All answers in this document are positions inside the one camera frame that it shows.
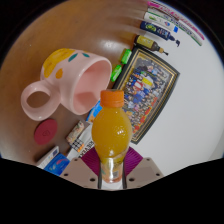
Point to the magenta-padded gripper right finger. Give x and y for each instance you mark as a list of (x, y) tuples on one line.
[(145, 171)]

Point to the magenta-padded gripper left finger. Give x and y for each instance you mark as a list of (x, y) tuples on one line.
[(78, 171)]

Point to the orange-capped juice bottle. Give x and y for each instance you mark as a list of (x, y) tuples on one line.
[(112, 130)]

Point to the colourful puzzle cube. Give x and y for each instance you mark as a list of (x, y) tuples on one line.
[(78, 145)]

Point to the white paper gift bag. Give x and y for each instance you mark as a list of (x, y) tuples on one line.
[(87, 140)]

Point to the white remote control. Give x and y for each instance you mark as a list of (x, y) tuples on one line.
[(47, 156)]

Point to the small patterned pouch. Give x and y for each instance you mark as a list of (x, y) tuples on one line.
[(75, 131)]

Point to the flat round red coaster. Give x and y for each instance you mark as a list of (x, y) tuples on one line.
[(45, 131)]

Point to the framed group photo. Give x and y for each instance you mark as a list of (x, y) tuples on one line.
[(150, 90)]

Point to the pink ceramic mug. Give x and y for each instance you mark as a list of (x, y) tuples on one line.
[(73, 76)]

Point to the amber pump bottle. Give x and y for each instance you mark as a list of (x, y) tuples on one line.
[(146, 42)]

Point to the dark blue pump bottle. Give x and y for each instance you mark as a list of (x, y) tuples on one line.
[(155, 30)]

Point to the white printed tall tube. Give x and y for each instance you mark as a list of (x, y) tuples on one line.
[(181, 28)]

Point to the white shampoo bottle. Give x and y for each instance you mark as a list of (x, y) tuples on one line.
[(158, 20)]

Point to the pink printed tall tube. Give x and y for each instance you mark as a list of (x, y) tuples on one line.
[(180, 18)]

